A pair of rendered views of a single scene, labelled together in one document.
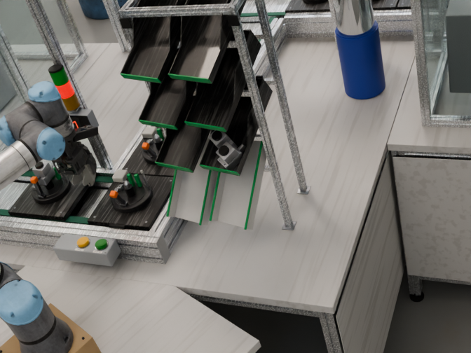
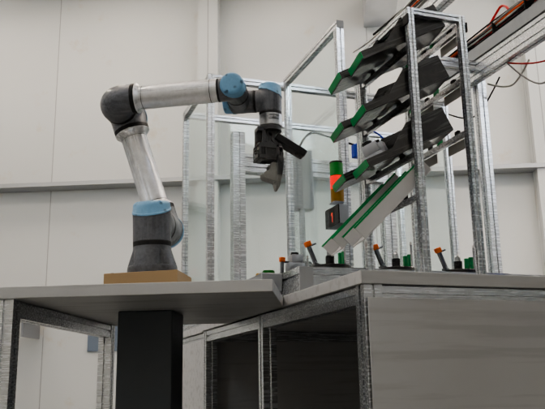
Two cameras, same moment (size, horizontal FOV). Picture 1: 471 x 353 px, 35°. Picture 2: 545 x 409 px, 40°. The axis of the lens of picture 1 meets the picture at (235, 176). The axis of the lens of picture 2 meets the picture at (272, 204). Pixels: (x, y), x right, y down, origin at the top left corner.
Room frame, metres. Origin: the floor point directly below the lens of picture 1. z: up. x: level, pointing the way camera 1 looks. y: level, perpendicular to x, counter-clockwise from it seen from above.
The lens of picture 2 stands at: (-0.01, -1.04, 0.62)
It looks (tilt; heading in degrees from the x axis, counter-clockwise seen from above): 14 degrees up; 39
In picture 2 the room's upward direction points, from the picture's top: 1 degrees counter-clockwise
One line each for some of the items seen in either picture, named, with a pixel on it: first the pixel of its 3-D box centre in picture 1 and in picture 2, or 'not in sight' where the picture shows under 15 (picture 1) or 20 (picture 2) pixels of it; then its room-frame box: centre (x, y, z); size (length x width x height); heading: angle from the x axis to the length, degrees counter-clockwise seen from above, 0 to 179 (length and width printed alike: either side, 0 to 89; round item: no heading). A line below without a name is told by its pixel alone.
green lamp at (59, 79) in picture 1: (59, 75); (336, 170); (2.19, 0.45, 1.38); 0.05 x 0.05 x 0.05
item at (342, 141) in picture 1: (193, 142); (452, 312); (2.37, 0.12, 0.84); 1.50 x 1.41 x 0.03; 59
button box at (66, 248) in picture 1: (87, 249); (261, 286); (1.85, 0.53, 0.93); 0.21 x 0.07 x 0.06; 59
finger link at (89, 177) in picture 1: (87, 178); (272, 175); (1.76, 0.41, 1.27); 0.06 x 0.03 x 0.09; 149
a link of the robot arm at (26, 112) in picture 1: (21, 126); (239, 100); (1.71, 0.50, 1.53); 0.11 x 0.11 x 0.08; 33
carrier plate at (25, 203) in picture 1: (52, 192); not in sight; (2.17, 0.64, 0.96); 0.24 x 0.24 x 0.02; 59
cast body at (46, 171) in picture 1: (43, 169); (297, 261); (2.18, 0.63, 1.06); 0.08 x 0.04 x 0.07; 148
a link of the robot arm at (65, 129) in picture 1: (60, 126); (271, 122); (1.77, 0.42, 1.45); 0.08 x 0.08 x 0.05
